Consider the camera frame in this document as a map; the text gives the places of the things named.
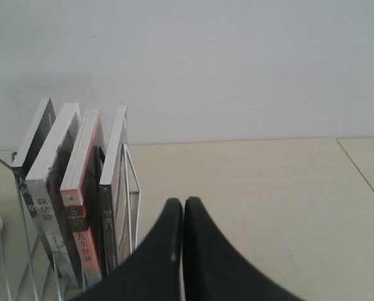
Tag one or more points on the dark brown cover book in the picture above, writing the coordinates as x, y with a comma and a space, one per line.
109, 188

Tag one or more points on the grey white spine book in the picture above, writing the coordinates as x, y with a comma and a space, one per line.
44, 180

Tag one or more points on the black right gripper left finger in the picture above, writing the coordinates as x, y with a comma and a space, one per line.
151, 272

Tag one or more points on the red orange spine book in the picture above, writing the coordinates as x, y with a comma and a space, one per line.
80, 194

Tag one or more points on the black cover book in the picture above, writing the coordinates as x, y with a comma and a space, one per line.
27, 153

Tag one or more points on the white wire book rack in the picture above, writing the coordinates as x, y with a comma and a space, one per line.
22, 252

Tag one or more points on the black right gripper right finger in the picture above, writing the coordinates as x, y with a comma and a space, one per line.
213, 269

